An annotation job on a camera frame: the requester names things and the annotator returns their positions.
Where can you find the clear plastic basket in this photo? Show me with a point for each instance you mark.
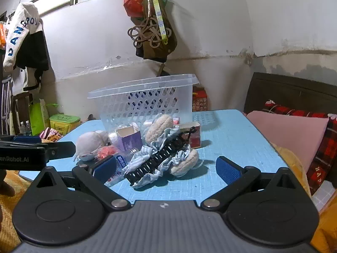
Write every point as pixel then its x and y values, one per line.
pixel 137 97

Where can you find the orange cloth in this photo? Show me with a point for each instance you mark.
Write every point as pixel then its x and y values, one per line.
pixel 2 35

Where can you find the beige fuzzy pad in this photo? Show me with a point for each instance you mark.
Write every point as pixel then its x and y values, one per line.
pixel 185 162
pixel 159 127

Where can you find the red item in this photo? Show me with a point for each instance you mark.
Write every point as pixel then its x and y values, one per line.
pixel 106 151

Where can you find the black hair claw clip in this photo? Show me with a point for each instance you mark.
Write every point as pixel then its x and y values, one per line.
pixel 158 158

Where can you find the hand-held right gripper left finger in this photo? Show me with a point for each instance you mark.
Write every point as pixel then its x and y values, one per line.
pixel 105 167

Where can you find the black hanging garment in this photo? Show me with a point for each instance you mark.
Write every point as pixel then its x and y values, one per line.
pixel 34 50

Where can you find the metal frame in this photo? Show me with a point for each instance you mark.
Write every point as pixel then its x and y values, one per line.
pixel 5 105

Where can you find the clear water bottle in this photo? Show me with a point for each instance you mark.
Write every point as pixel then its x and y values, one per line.
pixel 23 128
pixel 28 128

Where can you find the mustard cloth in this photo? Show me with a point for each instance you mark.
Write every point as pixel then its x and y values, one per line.
pixel 10 216

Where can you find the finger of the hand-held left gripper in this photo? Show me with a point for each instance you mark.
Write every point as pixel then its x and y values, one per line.
pixel 26 139
pixel 60 149

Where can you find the red cardboard box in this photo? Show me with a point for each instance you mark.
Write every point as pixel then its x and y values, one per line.
pixel 196 137

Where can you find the white grid sheet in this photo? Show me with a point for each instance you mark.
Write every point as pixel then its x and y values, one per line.
pixel 326 195

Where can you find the green paper bag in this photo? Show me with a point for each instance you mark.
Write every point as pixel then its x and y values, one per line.
pixel 36 118

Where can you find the purple cardboard box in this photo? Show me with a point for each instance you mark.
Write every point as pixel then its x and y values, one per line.
pixel 130 141

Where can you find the white toothpaste tube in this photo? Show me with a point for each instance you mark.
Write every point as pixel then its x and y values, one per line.
pixel 122 164

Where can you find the green plastic box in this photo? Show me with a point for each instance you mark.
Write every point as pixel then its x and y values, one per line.
pixel 64 125

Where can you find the pink striped snack packet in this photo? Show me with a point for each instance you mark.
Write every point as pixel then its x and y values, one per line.
pixel 51 134

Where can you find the striped frilly cloth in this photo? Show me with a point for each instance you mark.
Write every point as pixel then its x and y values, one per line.
pixel 142 155

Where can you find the red hanging bag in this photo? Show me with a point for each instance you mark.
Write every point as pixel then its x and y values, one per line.
pixel 133 2

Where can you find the pink pillow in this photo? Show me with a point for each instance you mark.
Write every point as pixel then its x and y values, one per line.
pixel 289 131

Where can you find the pink plush toy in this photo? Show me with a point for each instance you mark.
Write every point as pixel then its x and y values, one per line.
pixel 89 143

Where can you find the red carton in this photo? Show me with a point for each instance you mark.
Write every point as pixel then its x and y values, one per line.
pixel 200 100

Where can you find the red plaid blanket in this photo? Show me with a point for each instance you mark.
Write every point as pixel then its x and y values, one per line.
pixel 326 147

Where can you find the dark wooden headboard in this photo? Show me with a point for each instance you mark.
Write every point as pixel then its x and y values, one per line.
pixel 289 92

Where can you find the brown hanging bag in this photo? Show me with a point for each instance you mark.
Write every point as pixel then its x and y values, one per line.
pixel 155 51

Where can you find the white hoodie with blue letters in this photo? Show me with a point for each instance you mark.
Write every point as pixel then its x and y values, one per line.
pixel 21 26

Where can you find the wooden chair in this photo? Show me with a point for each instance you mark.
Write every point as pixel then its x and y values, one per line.
pixel 15 102

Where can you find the yellow blanket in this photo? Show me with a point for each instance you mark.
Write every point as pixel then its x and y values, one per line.
pixel 326 224

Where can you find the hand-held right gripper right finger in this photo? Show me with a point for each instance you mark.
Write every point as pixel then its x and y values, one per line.
pixel 227 170

